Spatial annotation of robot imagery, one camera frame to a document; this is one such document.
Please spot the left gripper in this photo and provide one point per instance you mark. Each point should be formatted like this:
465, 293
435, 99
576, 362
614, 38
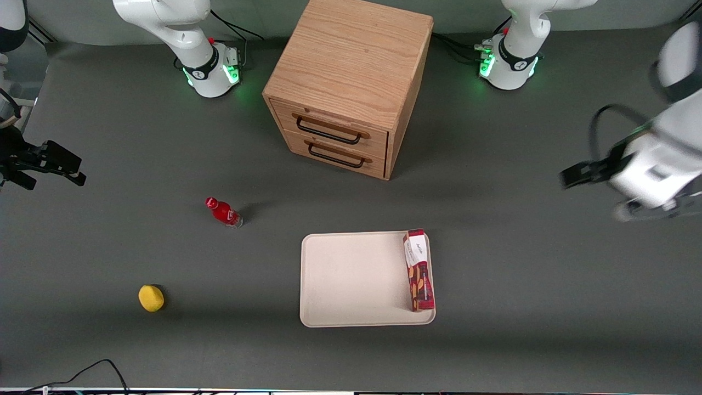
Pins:
610, 164

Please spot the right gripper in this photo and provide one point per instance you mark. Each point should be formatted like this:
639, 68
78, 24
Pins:
12, 152

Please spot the red cookie box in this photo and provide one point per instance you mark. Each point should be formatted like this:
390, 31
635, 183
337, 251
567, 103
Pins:
419, 274

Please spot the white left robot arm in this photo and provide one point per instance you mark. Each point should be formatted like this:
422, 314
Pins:
518, 49

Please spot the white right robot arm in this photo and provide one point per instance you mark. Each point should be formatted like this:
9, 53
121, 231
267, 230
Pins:
186, 33

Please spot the cream rectangular tray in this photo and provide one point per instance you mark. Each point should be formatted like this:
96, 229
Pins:
351, 280

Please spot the yellow lemon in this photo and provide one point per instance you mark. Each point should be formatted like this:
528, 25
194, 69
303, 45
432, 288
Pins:
151, 298

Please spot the red drink bottle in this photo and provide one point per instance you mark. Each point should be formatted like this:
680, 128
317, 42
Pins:
222, 211

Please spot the wooden drawer front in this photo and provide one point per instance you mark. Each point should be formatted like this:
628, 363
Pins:
334, 123
340, 153

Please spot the wooden drawer cabinet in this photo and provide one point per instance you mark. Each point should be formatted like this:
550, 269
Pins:
351, 60

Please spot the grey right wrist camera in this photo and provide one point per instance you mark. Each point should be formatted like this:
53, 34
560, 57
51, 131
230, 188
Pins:
7, 109

